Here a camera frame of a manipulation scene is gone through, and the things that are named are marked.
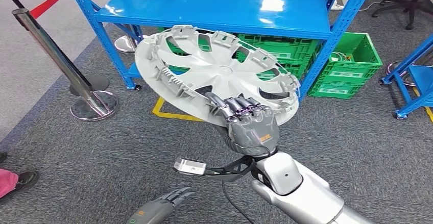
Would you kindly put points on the grey plastic wheel cover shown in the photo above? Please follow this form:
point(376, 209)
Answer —
point(216, 70)

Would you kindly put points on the black camera bracket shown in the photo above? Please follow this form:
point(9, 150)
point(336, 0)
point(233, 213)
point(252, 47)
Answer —
point(233, 170)

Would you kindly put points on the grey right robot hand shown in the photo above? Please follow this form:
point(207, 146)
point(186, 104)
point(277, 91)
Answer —
point(253, 131)

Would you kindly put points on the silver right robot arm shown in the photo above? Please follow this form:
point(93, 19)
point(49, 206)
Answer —
point(304, 195)

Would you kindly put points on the person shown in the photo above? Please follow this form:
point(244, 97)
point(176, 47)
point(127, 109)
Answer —
point(23, 180)

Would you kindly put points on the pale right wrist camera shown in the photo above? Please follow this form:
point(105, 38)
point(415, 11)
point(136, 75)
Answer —
point(190, 166)

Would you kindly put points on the white power strip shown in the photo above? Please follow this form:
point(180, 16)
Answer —
point(338, 4)

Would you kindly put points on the chrome stool base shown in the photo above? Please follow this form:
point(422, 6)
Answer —
point(401, 77)

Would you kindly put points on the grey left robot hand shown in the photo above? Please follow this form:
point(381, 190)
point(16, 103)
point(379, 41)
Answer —
point(155, 209)

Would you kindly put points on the black office chair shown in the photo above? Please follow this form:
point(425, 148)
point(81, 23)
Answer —
point(406, 7)

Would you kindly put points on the blue metal shelf rack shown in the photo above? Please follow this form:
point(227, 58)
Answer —
point(216, 9)
point(419, 77)

